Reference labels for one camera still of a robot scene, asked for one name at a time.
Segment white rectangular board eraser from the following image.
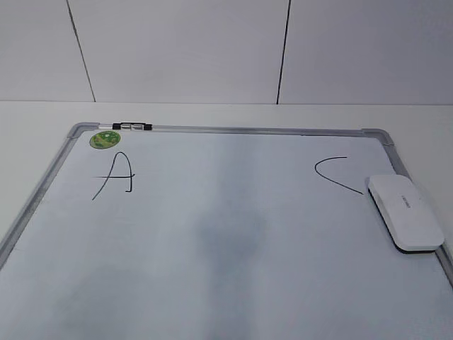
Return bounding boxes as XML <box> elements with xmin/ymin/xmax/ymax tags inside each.
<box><xmin>367</xmin><ymin>174</ymin><xmax>445</xmax><ymax>253</ymax></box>

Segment white framed whiteboard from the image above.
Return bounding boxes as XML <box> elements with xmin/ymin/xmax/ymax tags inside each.
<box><xmin>1</xmin><ymin>123</ymin><xmax>452</xmax><ymax>339</ymax></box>

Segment black silver board hanger clip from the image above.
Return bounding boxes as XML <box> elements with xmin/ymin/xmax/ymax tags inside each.
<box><xmin>112</xmin><ymin>122</ymin><xmax>153</xmax><ymax>131</ymax></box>

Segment green round magnet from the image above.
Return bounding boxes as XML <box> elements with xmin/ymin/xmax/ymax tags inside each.
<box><xmin>89</xmin><ymin>130</ymin><xmax>121</xmax><ymax>149</ymax></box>

